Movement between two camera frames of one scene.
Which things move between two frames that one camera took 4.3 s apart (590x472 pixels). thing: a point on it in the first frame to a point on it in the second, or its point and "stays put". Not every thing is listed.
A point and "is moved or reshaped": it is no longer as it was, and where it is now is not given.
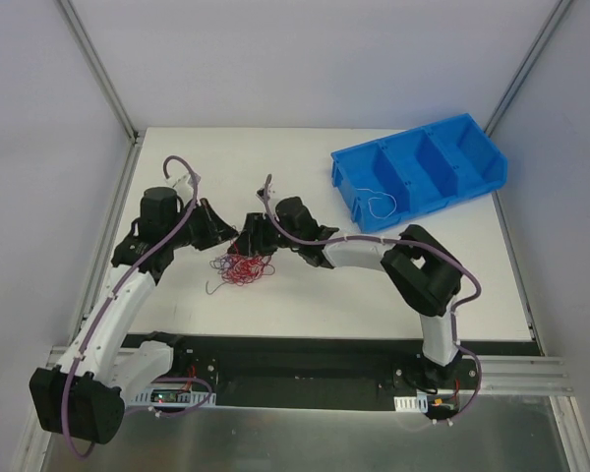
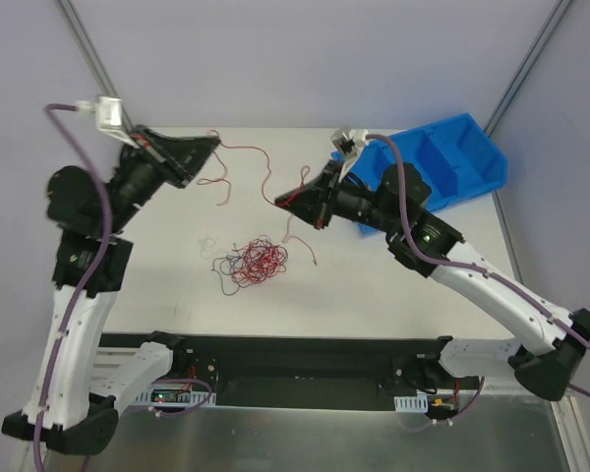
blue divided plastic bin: (388, 178) stays put
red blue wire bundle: (240, 269) is moved or reshaped
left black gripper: (207, 224) to (158, 160)
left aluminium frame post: (108, 88) stays put
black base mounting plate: (327, 370) stays put
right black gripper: (257, 235) to (325, 195)
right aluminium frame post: (525, 69) stays put
